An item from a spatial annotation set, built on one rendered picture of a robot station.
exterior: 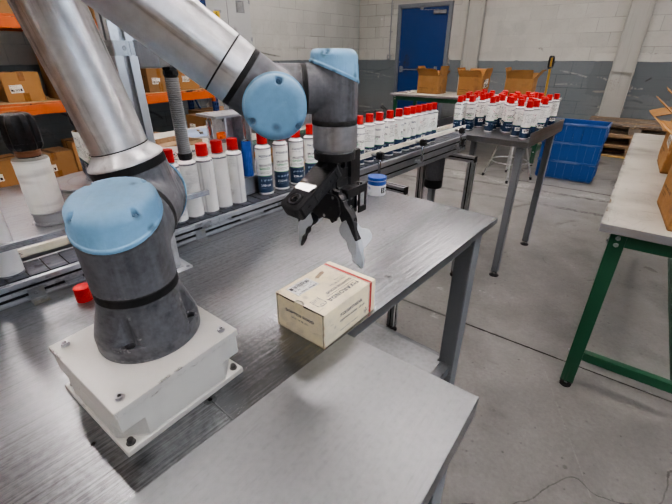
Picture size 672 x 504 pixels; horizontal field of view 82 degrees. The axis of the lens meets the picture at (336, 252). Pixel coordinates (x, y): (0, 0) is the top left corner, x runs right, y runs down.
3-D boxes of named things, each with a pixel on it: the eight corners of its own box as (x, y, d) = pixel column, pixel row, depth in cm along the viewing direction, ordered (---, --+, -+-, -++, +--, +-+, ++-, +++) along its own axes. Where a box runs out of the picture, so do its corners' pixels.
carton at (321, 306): (329, 289, 89) (329, 261, 85) (373, 309, 82) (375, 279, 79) (278, 323, 78) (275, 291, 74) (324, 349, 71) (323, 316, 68)
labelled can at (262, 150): (267, 190, 137) (262, 130, 128) (277, 193, 134) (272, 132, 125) (255, 194, 134) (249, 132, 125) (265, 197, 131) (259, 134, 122)
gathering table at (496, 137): (458, 223, 337) (475, 110, 295) (534, 243, 300) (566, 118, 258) (414, 252, 288) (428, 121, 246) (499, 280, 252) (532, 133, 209)
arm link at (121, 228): (74, 306, 51) (34, 212, 44) (107, 255, 62) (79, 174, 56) (170, 296, 53) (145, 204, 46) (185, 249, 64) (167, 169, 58)
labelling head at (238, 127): (239, 183, 143) (231, 110, 132) (262, 190, 136) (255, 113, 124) (206, 192, 134) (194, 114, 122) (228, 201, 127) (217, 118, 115)
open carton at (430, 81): (410, 93, 584) (413, 65, 567) (426, 91, 616) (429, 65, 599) (435, 94, 560) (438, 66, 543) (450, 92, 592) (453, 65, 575)
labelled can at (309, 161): (311, 176, 153) (309, 122, 143) (321, 179, 150) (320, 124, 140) (302, 179, 149) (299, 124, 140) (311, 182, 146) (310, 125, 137)
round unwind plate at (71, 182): (123, 166, 167) (122, 163, 167) (158, 179, 149) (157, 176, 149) (40, 181, 147) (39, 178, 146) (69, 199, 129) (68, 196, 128)
